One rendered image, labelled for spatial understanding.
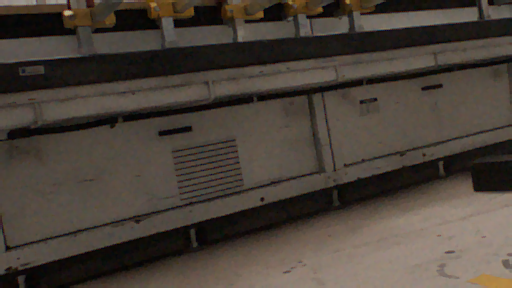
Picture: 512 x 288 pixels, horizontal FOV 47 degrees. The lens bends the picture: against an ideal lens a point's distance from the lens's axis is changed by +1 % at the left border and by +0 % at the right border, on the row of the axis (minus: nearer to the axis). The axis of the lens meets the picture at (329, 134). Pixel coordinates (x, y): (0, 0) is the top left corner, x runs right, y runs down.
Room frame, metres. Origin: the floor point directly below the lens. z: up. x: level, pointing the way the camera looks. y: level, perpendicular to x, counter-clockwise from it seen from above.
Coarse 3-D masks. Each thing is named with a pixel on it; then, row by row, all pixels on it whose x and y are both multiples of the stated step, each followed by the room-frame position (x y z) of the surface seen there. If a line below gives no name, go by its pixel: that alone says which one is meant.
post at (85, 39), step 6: (72, 0) 1.71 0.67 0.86; (78, 0) 1.72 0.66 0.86; (84, 0) 1.73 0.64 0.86; (72, 6) 1.72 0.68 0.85; (78, 6) 1.72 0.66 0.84; (84, 6) 1.72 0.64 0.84; (78, 30) 1.71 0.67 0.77; (84, 30) 1.72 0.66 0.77; (90, 30) 1.73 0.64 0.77; (78, 36) 1.72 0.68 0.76; (84, 36) 1.72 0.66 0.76; (90, 36) 1.72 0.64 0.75; (78, 42) 1.73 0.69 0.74; (84, 42) 1.71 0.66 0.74; (90, 42) 1.72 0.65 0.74
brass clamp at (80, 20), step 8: (64, 16) 1.70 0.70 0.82; (72, 16) 1.69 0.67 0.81; (80, 16) 1.71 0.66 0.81; (88, 16) 1.72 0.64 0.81; (112, 16) 1.76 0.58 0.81; (72, 24) 1.70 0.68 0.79; (80, 24) 1.71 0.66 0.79; (88, 24) 1.72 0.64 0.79; (96, 24) 1.73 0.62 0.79; (104, 24) 1.75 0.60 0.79; (112, 24) 1.76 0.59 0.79
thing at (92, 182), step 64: (448, 0) 2.85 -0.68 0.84; (128, 128) 2.00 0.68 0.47; (192, 128) 2.12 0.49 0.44; (256, 128) 2.26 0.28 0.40; (320, 128) 2.38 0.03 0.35; (384, 128) 2.61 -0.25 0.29; (448, 128) 2.83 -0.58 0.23; (0, 192) 1.78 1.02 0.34; (64, 192) 1.87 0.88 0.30; (128, 192) 1.98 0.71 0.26; (192, 192) 2.10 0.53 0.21; (256, 192) 2.20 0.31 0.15; (320, 192) 2.38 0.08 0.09; (0, 256) 1.73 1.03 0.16; (64, 256) 1.82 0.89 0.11; (128, 256) 1.95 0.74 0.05
